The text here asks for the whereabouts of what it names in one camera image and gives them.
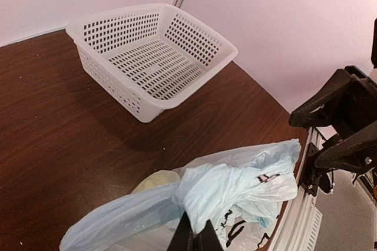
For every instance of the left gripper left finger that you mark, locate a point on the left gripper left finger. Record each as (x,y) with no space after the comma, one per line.
(183,238)

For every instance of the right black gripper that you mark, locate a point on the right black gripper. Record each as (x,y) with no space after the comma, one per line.
(347,101)

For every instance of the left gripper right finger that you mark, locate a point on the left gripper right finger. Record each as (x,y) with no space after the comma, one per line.
(207,239)

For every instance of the light blue printed plastic bag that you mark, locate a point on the light blue printed plastic bag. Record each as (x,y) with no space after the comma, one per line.
(239,191)

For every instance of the white perforated plastic basket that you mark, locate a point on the white perforated plastic basket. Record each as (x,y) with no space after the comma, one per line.
(150,58)

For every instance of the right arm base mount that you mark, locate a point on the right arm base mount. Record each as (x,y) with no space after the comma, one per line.
(313,179)

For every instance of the aluminium front rail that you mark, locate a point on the aluminium front rail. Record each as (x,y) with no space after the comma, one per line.
(298,226)

